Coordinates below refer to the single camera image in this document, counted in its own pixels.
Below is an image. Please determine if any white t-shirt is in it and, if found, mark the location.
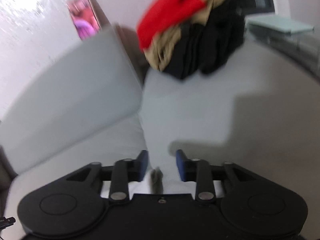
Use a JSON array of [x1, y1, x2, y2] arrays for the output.
[[100, 166, 226, 201]]

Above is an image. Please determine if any grey sofa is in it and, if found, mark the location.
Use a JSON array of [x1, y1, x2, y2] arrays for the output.
[[1, 27, 319, 239]]

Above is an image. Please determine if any black folded garment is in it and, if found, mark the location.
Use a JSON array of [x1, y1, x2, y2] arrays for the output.
[[163, 0, 245, 80]]

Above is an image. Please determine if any red folded garment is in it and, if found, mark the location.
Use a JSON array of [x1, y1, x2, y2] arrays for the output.
[[137, 0, 207, 50]]

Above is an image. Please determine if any dark glass side table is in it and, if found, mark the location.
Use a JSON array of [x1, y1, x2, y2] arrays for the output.
[[246, 14, 319, 80]]

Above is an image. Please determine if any tan folded garment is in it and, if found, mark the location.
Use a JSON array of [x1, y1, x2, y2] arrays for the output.
[[143, 0, 226, 72]]

